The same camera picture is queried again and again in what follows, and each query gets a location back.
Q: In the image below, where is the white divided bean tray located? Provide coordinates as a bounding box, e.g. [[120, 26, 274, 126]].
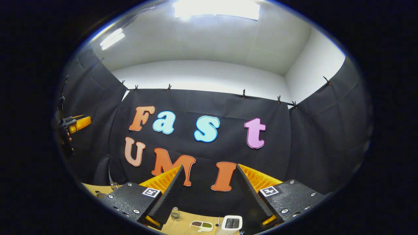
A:
[[189, 221, 213, 233]]

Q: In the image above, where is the dark chair back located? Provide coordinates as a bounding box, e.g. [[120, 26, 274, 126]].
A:
[[94, 155, 110, 185]]

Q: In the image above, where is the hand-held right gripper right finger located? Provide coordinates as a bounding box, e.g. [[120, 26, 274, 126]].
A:
[[235, 164, 326, 230]]

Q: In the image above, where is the large ceiling light panel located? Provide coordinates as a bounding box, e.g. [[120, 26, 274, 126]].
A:
[[173, 0, 261, 21]]

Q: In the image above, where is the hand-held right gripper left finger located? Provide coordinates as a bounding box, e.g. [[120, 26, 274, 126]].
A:
[[101, 165, 186, 230]]

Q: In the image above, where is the narrow ceiling light panel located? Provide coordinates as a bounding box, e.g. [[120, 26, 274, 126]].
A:
[[99, 28, 125, 51]]

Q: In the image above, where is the white toaster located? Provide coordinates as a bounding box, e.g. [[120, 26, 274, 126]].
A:
[[215, 215, 243, 235]]

